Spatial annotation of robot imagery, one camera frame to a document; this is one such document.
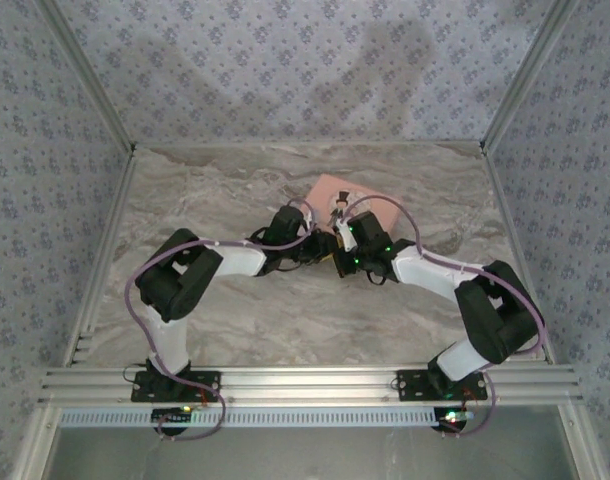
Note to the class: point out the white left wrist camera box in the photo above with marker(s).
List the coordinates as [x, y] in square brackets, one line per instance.
[312, 216]

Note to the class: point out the aluminium corner post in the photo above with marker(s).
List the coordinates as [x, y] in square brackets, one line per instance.
[530, 75]
[87, 75]

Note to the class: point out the pink tin box with cartoon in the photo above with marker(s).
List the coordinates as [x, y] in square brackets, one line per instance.
[325, 192]

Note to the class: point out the aluminium side rail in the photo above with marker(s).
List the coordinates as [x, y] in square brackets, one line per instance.
[105, 240]

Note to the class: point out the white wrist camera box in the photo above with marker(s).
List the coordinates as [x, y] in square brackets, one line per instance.
[346, 235]
[312, 216]

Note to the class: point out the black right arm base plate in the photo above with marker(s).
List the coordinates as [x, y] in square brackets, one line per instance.
[412, 387]

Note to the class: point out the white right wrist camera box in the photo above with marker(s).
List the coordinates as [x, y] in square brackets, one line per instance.
[346, 235]

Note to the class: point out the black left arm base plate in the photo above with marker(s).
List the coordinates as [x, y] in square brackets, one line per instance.
[145, 392]

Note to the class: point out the aluminium cross rail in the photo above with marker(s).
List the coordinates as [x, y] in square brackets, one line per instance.
[305, 382]

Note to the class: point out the left controller board with LED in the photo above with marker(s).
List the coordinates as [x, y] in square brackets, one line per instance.
[172, 417]

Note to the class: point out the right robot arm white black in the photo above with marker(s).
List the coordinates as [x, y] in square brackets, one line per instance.
[495, 320]

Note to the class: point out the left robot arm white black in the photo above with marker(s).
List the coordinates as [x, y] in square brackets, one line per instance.
[170, 330]

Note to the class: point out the controller board with led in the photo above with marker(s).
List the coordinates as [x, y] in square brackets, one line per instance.
[452, 417]
[172, 417]

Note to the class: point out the right controller board with LED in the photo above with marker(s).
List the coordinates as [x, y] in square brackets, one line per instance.
[452, 417]

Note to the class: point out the aluminium frame leg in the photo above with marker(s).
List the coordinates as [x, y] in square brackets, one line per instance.
[582, 440]
[35, 445]

